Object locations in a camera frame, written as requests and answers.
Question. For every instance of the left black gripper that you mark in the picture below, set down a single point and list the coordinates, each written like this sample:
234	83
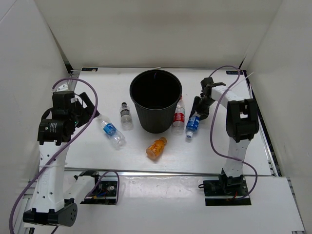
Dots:
87	111

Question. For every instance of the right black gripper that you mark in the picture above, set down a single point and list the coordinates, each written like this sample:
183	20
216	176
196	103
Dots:
205	112

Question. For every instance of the blue label bottle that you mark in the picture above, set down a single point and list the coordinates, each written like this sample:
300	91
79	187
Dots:
116	138
192	125

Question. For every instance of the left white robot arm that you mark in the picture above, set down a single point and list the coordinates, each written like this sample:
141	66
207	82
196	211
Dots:
52	206

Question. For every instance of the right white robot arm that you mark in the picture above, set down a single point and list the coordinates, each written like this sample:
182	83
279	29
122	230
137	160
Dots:
241	126

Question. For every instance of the black plastic waste bin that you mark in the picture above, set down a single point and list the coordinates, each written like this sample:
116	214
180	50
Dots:
155	94

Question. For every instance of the red label water bottle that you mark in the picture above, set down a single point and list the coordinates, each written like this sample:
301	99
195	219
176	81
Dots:
179	118

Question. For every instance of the left blue corner label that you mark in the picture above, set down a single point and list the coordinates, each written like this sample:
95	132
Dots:
89	69

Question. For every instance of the blue corner label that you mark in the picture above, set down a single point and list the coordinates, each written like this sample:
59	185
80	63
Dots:
234	72
89	69

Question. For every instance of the black cap clear bottle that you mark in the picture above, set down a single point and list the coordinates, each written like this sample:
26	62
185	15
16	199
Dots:
125	117

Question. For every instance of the right blue corner label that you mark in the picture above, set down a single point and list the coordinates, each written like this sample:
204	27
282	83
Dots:
234	72

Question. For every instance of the orange juice bottle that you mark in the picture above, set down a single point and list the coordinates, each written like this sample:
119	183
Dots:
156	149

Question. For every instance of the metal rail across table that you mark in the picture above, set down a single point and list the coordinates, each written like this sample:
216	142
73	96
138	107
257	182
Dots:
140	173

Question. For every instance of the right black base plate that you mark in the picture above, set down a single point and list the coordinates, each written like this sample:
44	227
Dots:
216	196

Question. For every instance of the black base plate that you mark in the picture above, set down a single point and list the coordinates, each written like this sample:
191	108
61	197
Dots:
105	194
216	196

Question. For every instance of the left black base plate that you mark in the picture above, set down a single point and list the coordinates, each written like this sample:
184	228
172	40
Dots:
105	194

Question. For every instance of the right aluminium frame rail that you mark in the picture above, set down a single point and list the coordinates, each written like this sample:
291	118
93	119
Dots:
274	164

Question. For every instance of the aluminium frame rail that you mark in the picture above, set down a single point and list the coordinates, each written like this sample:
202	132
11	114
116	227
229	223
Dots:
274	164
34	177

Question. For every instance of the left aluminium frame rail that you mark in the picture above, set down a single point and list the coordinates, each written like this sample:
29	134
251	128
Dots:
34	177

